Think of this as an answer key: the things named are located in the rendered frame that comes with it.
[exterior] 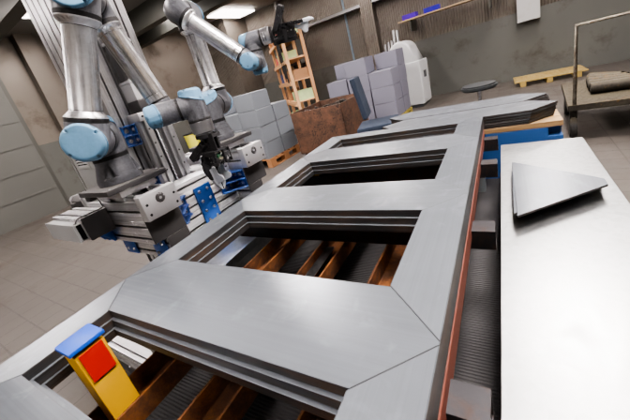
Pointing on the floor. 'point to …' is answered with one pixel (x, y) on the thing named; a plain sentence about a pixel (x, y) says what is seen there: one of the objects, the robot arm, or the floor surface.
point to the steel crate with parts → (325, 121)
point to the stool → (479, 87)
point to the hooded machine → (415, 73)
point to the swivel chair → (367, 110)
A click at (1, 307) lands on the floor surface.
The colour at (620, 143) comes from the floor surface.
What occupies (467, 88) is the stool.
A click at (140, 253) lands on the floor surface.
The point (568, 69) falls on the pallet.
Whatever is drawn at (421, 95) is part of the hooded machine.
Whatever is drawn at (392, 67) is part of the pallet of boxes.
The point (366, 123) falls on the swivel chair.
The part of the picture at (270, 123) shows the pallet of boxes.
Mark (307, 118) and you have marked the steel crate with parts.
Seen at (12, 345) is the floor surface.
